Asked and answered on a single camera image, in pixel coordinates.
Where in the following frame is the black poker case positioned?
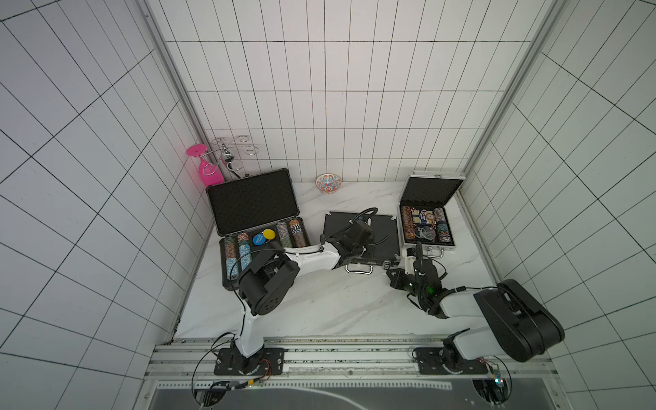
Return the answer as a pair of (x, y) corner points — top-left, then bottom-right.
(206, 168), (311, 291)
(323, 208), (401, 274)

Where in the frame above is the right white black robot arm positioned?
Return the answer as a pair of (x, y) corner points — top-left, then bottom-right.
(387, 245), (565, 372)

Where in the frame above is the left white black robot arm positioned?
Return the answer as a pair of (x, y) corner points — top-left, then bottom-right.
(231, 207), (379, 360)

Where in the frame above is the right silver poker case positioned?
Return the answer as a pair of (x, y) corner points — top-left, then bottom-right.
(398, 171), (466, 252)

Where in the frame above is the colourful patterned bowl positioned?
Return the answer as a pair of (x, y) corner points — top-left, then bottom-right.
(315, 174), (343, 195)

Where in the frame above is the yellow round chip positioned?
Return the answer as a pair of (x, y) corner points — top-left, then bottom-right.
(262, 229), (276, 241)

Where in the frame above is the blue round chip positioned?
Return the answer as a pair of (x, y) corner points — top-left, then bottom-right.
(253, 233), (267, 246)

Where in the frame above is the pink wine glass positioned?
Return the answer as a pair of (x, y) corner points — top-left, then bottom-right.
(186, 145), (226, 188)

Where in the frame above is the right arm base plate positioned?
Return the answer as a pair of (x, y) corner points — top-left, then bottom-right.
(412, 347), (489, 376)

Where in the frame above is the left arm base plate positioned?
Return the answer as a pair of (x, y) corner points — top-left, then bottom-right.
(214, 348), (285, 377)

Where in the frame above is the silver wire glass holder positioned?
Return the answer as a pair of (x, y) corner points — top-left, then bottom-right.
(210, 134), (259, 179)

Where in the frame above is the aluminium mounting rail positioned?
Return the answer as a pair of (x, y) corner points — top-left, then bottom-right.
(146, 337), (555, 389)

